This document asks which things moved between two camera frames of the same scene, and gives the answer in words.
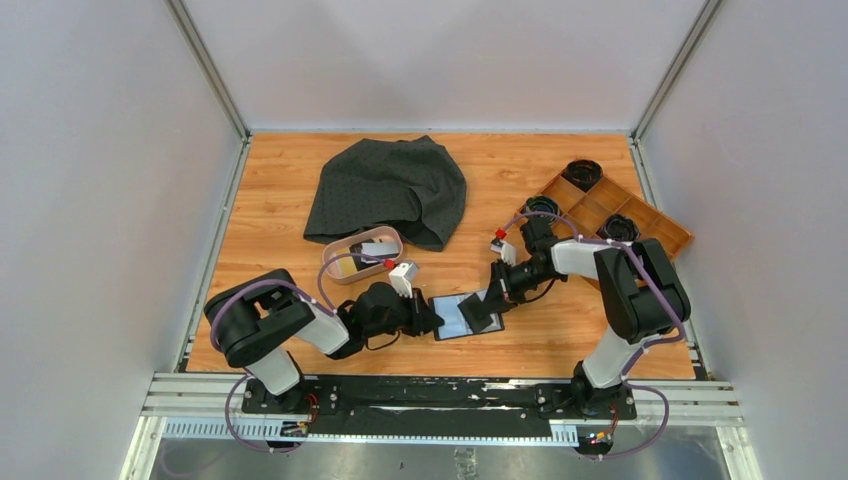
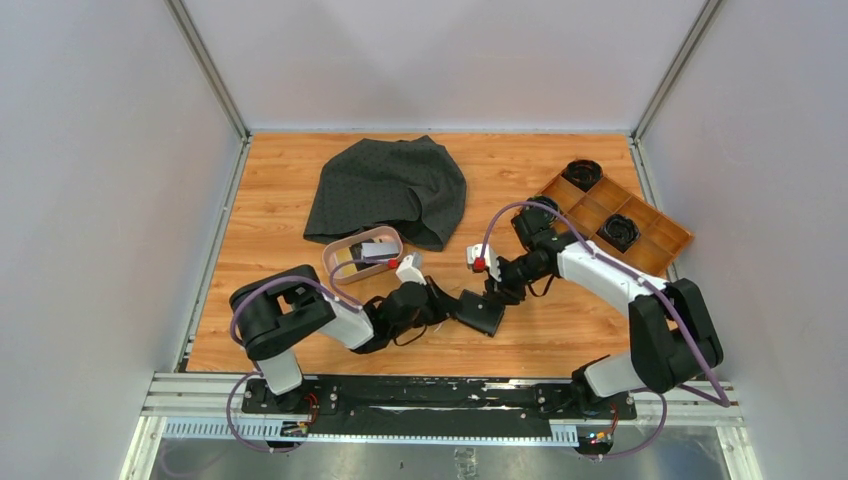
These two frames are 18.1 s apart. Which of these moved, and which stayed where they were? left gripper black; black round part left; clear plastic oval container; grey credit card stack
Moved: left gripper black
Stayed: clear plastic oval container; grey credit card stack; black round part left
